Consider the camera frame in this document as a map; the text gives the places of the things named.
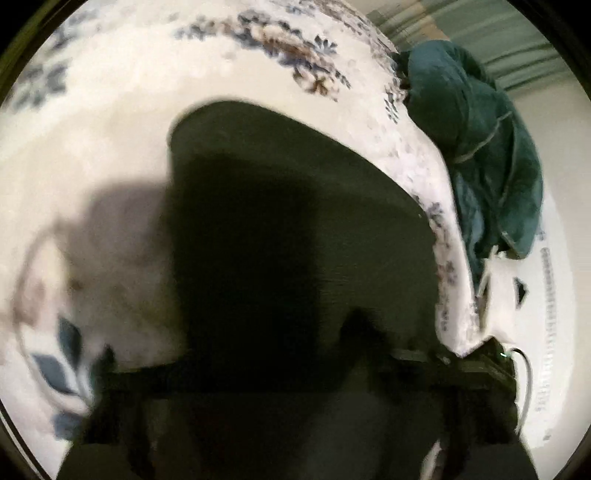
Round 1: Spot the white cable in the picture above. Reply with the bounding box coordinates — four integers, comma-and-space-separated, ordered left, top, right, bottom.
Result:
505, 347, 535, 437

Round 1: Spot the dark green garment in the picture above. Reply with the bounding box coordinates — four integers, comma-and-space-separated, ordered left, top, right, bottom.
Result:
393, 40, 543, 286

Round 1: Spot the black white striped garment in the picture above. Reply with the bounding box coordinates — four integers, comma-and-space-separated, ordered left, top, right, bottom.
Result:
169, 101, 439, 479

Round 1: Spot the floral white bed sheet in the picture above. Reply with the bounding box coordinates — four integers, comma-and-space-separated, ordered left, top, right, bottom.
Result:
1, 1, 479, 446

